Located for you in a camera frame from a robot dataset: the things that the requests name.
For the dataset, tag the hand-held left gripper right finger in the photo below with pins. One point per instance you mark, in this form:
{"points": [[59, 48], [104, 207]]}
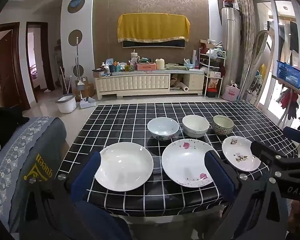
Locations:
{"points": [[220, 177]]}

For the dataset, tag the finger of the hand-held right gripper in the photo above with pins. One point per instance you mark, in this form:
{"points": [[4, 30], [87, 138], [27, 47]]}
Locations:
{"points": [[263, 152], [293, 133]]}

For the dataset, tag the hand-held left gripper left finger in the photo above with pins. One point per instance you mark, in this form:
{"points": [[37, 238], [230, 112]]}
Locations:
{"points": [[86, 177]]}

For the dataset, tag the small white floral plate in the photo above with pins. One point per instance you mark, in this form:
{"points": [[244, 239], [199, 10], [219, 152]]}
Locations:
{"points": [[237, 152]]}

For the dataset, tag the white plate with pink petals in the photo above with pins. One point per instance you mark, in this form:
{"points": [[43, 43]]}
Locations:
{"points": [[185, 162]]}

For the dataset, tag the plain white plate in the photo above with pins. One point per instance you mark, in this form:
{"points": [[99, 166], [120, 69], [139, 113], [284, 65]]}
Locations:
{"points": [[123, 166]]}

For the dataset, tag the patterned floral bowl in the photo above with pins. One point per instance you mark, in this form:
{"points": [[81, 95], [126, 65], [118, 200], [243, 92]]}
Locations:
{"points": [[222, 130]]}

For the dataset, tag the plain white bowl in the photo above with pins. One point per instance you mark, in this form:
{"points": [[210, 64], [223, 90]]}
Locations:
{"points": [[195, 123]]}

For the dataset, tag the bluish white flower bowl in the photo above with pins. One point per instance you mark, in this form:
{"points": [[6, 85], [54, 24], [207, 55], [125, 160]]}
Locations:
{"points": [[162, 127]]}

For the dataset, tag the red hanging clothes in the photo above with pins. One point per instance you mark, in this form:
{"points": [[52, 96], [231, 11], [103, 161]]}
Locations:
{"points": [[287, 102]]}

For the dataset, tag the wooden ledge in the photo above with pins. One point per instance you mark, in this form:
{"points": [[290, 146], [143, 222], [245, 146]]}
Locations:
{"points": [[287, 86]]}

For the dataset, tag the person's left leg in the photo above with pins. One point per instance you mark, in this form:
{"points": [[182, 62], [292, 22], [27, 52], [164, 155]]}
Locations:
{"points": [[102, 222]]}

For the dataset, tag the blue plastic basket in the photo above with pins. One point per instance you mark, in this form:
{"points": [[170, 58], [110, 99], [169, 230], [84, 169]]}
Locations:
{"points": [[288, 74]]}

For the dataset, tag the arched floor mirror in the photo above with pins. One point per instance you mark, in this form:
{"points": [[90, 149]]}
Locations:
{"points": [[262, 75]]}

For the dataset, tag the pink bag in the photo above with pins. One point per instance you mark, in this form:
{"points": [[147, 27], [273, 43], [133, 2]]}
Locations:
{"points": [[231, 93]]}

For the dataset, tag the grey embroidered sofa cover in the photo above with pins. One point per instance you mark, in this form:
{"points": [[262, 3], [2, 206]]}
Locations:
{"points": [[20, 160]]}

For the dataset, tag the black checked tablecloth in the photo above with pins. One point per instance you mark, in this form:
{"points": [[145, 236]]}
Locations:
{"points": [[130, 120]]}

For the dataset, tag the white dustpan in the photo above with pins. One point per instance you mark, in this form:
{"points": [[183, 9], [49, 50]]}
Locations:
{"points": [[86, 103]]}

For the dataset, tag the white mop bucket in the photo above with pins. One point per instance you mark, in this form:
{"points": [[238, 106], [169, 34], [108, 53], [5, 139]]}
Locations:
{"points": [[66, 105]]}

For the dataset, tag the brown cardboard box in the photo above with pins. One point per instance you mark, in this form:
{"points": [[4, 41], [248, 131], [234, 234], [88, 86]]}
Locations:
{"points": [[90, 89]]}

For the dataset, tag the black garment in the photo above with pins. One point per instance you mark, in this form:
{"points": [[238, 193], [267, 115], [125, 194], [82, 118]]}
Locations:
{"points": [[5, 122]]}

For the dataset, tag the white paper roll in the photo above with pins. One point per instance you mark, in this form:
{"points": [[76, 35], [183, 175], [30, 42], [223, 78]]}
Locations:
{"points": [[183, 86]]}

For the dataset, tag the white metal shelf rack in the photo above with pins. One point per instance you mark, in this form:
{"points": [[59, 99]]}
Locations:
{"points": [[210, 67]]}

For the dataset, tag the standing air conditioner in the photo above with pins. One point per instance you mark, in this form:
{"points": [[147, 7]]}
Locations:
{"points": [[230, 50]]}

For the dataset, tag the cream television cabinet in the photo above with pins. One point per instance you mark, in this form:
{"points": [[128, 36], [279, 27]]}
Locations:
{"points": [[130, 82]]}

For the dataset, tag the light blue basin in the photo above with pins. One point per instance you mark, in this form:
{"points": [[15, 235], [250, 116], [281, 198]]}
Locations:
{"points": [[189, 66]]}

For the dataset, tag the patterned curtain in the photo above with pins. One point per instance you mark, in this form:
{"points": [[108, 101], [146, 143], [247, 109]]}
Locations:
{"points": [[245, 30]]}

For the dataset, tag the open cardboard box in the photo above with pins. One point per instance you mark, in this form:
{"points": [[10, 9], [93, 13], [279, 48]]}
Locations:
{"points": [[206, 44]]}

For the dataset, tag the pink box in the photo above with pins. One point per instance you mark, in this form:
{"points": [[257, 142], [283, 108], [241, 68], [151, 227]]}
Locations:
{"points": [[146, 67]]}

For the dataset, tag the cream plastic jug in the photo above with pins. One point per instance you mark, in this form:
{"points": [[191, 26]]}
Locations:
{"points": [[160, 64]]}

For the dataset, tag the white tumbler with straw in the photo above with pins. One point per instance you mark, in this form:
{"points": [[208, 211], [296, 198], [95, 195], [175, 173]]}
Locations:
{"points": [[133, 58]]}

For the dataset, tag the dark wooden door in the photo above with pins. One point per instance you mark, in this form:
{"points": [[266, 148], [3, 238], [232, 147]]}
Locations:
{"points": [[7, 62]]}

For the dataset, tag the yellow cloth cover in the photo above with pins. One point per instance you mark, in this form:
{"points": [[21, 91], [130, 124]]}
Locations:
{"points": [[152, 26]]}

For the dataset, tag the round brown wall plaque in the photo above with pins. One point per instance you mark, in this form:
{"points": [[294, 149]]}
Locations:
{"points": [[80, 70]]}

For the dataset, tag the dark wooden door frame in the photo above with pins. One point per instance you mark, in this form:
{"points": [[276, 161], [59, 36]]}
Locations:
{"points": [[45, 55]]}

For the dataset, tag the wall television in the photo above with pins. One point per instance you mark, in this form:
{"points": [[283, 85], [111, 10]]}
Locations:
{"points": [[152, 44]]}

